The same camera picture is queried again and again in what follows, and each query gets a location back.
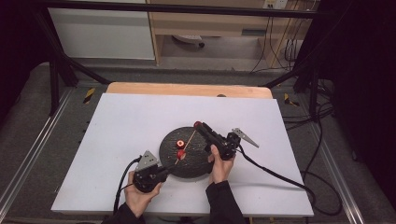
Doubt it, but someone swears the white wall socket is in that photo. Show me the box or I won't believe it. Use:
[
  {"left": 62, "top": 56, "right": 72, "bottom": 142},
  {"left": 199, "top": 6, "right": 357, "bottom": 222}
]
[{"left": 262, "top": 0, "right": 288, "bottom": 9}]

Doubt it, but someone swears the thin wooden skewer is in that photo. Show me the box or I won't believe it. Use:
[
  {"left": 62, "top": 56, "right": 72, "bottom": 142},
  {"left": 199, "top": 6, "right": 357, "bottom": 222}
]
[{"left": 174, "top": 130, "right": 198, "bottom": 166}]

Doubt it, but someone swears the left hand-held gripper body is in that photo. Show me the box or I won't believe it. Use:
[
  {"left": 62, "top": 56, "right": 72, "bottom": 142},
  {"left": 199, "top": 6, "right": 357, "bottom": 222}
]
[{"left": 133, "top": 150, "right": 169, "bottom": 194}]

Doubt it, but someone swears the white power strip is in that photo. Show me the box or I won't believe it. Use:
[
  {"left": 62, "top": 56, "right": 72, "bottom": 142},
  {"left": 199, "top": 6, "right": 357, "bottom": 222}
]
[{"left": 172, "top": 35, "right": 205, "bottom": 49}]

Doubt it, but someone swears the right hand-held gripper cable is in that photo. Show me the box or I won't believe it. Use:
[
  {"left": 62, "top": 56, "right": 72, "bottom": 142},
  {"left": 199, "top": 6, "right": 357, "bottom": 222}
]
[{"left": 236, "top": 146, "right": 344, "bottom": 217}]

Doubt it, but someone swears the white cabinet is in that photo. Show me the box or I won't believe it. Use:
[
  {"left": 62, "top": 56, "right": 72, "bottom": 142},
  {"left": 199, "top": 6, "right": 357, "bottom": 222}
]
[{"left": 47, "top": 7, "right": 156, "bottom": 61}]

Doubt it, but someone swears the person's left hand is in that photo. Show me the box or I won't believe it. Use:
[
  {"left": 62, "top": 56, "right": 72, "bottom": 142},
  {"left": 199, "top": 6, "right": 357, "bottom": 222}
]
[{"left": 124, "top": 171, "right": 164, "bottom": 218}]

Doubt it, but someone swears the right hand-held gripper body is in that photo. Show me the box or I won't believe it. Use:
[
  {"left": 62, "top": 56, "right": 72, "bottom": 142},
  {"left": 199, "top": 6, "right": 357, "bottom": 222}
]
[{"left": 214, "top": 127, "right": 260, "bottom": 161}]

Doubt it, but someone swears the black metal frame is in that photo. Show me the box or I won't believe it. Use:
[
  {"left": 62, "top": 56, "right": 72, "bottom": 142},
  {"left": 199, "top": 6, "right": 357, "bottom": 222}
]
[{"left": 31, "top": 0, "right": 331, "bottom": 117}]

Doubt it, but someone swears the wooden table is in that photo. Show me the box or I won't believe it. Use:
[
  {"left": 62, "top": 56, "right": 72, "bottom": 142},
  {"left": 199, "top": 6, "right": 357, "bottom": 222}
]
[{"left": 106, "top": 81, "right": 274, "bottom": 100}]

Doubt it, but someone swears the black floor cable bundle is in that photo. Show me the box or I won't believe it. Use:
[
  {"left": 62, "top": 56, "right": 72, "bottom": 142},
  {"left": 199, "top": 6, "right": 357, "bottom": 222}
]
[{"left": 281, "top": 77, "right": 336, "bottom": 133}]

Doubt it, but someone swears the yellow black tape strip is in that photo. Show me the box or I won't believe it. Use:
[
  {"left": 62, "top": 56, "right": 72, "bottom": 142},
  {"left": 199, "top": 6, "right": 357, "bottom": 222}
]
[
  {"left": 82, "top": 87, "right": 96, "bottom": 105},
  {"left": 283, "top": 92, "right": 301, "bottom": 107}
]

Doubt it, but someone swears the hand-held gripper cable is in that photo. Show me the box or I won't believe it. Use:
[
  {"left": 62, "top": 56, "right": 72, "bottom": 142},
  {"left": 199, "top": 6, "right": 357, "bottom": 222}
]
[
  {"left": 113, "top": 156, "right": 143, "bottom": 217},
  {"left": 236, "top": 146, "right": 344, "bottom": 217}
]

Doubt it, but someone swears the white board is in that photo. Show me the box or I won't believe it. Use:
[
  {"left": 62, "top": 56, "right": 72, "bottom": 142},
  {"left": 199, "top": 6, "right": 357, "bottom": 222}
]
[{"left": 50, "top": 92, "right": 315, "bottom": 217}]

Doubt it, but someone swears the round black plate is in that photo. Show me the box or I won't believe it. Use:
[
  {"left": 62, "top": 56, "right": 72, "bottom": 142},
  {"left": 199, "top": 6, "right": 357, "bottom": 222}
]
[{"left": 159, "top": 126, "right": 219, "bottom": 179}]

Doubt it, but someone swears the left hand-held gripper cable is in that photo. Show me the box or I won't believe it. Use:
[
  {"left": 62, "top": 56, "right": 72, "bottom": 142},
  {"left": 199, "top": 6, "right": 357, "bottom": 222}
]
[{"left": 113, "top": 156, "right": 143, "bottom": 217}]

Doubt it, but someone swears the wooden shelf unit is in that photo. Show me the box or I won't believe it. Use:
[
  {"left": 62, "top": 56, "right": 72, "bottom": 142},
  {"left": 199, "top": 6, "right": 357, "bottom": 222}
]
[{"left": 146, "top": 0, "right": 316, "bottom": 68}]

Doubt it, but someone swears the aluminium floor rail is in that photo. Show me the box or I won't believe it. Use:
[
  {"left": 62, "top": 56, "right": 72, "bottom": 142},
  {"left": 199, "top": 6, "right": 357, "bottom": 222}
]
[
  {"left": 306, "top": 122, "right": 366, "bottom": 224},
  {"left": 0, "top": 88, "right": 75, "bottom": 213}
]

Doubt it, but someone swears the person's right hand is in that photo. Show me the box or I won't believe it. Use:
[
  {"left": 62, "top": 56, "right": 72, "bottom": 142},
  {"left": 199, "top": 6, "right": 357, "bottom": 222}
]
[{"left": 207, "top": 144, "right": 236, "bottom": 185}]

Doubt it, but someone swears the hanging black cable bundle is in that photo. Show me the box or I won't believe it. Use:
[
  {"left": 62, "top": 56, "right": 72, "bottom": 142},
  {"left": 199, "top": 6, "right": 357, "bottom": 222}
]
[{"left": 250, "top": 15, "right": 313, "bottom": 75}]

